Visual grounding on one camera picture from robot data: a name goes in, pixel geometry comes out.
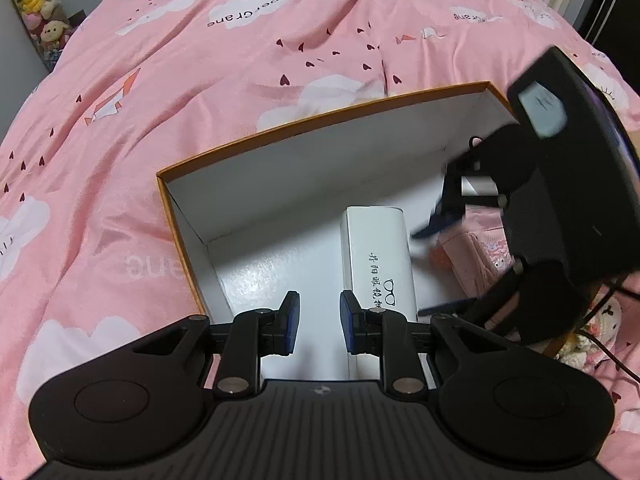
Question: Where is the pink printed blanket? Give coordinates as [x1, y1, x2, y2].
[0, 0, 640, 480]

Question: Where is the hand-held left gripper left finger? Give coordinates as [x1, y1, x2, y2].
[131, 290, 302, 398]

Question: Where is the white glasses case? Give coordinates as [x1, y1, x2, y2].
[340, 205, 420, 383]

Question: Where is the pink fabric pouch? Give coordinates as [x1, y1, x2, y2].
[431, 205, 531, 331]

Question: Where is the orange cardboard box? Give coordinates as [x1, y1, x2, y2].
[156, 81, 581, 381]

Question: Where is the black cable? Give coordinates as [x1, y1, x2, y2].
[575, 280, 640, 377]

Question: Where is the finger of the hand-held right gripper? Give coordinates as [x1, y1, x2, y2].
[410, 152, 506, 242]
[417, 259, 526, 324]

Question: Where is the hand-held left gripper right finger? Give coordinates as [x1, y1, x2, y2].
[339, 290, 510, 398]

